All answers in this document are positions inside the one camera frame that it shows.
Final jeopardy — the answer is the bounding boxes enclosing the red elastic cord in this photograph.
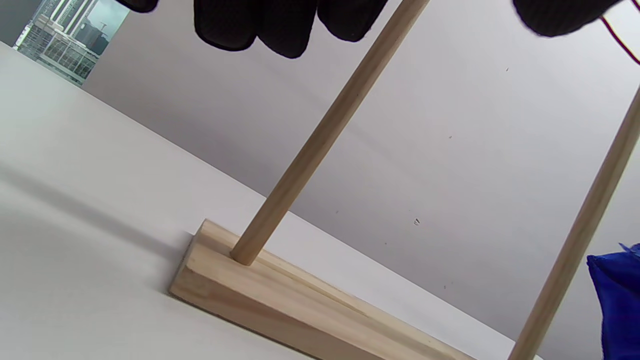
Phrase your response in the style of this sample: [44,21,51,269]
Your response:
[599,0,640,66]

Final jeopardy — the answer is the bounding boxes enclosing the blue towel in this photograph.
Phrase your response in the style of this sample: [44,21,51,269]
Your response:
[586,243,640,360]

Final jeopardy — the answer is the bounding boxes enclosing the person's left hand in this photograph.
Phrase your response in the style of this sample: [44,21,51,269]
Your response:
[115,0,621,60]

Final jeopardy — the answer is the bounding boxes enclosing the wooden rack with posts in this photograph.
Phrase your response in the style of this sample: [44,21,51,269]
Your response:
[169,0,640,360]

